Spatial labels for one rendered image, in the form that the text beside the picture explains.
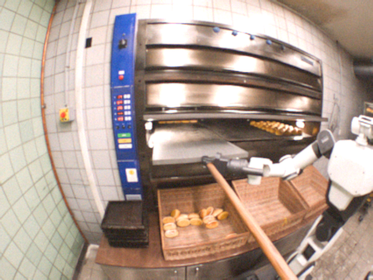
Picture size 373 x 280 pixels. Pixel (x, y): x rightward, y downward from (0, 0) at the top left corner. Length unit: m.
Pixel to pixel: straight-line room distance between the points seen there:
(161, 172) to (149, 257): 0.62
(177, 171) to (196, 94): 0.57
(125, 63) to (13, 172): 1.05
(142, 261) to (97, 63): 1.33
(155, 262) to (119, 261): 0.24
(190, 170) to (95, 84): 0.93
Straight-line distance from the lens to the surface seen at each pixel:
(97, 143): 1.18
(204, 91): 1.08
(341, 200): 0.75
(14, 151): 1.21
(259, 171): 0.69
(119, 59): 1.08
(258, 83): 1.28
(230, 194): 0.54
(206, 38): 1.18
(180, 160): 0.81
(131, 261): 1.11
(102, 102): 1.11
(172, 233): 1.14
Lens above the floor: 1.52
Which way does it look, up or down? 16 degrees down
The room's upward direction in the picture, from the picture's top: straight up
